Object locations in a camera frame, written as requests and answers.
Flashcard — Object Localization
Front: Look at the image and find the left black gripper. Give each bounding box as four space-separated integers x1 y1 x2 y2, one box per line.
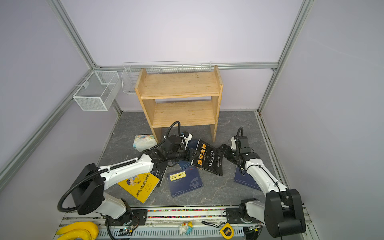
168 146 200 162

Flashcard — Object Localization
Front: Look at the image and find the black book gold title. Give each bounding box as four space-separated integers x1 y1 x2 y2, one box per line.
191 140 223 176

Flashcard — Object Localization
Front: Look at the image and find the dark wolf cover book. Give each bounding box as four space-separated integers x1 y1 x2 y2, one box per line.
150 162 168 188

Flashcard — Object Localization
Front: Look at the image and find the yellow cartoon cover book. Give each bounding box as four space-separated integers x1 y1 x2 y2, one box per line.
118 173 160 203

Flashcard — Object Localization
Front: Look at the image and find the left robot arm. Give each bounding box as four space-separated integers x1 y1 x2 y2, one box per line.
57 130 193 226

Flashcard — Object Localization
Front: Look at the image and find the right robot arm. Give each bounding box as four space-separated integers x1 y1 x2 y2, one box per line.
219 127 307 238

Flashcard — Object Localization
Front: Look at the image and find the blue folder rear left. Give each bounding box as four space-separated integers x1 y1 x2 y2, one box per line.
187 139 199 150

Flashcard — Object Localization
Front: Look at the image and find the blue folder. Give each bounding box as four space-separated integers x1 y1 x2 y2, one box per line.
187 139 199 150
234 166 261 191
178 161 191 170
167 167 204 198

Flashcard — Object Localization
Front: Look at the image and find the blue folder centre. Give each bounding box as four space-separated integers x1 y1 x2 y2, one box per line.
178 161 191 170

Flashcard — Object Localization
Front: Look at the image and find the blue folder front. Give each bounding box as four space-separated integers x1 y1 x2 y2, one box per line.
167 167 204 198

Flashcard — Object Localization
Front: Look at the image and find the blue folder right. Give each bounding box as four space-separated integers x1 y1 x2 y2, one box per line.
234 166 261 191

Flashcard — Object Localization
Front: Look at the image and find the white tissue pack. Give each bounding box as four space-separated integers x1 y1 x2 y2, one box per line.
133 135 158 152

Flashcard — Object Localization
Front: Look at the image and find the small colourful toy figure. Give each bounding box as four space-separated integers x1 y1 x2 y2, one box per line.
179 222 194 235

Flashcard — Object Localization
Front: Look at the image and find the wooden two-tier shelf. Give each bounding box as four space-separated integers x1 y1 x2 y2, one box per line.
135 66 224 143

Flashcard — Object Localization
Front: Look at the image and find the yellow tape measure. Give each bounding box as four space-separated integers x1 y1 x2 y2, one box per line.
219 223 234 240

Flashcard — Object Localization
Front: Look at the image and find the white mesh box basket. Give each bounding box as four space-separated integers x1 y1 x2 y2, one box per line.
73 71 122 112

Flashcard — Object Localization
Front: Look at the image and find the yellow banana toy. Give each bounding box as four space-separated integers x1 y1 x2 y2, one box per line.
56 222 99 240

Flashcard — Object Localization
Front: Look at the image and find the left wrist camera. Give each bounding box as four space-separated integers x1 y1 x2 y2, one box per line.
182 131 193 149

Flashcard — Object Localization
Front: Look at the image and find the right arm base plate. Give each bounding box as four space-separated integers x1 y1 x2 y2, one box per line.
223 207 262 224

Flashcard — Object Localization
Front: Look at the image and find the aluminium rail with cable duct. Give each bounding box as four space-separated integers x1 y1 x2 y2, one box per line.
53 203 320 240

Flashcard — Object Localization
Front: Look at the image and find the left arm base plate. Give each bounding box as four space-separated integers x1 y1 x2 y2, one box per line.
106 209 148 227

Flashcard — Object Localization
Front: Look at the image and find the white wire rack basket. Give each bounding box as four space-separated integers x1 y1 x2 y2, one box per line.
121 61 214 95

